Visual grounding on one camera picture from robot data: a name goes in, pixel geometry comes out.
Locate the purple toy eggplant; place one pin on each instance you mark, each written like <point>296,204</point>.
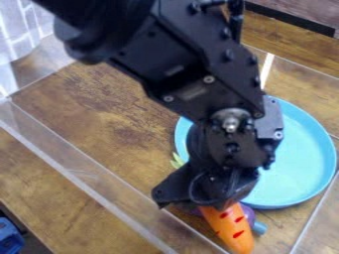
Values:
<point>250,215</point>

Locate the orange toy carrot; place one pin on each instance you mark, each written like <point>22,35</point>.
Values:
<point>242,244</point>

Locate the blue plastic object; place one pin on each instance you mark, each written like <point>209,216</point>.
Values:
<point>11,238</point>

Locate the blue round plastic tray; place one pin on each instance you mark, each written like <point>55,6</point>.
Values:
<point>305,166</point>

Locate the white checkered curtain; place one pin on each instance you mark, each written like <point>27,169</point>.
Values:
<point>27,41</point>

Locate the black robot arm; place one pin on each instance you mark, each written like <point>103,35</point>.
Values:
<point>180,47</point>

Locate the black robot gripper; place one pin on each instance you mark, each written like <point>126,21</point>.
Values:
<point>228,150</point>

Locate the dark baseboard strip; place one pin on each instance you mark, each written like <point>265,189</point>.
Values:
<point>314,15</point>

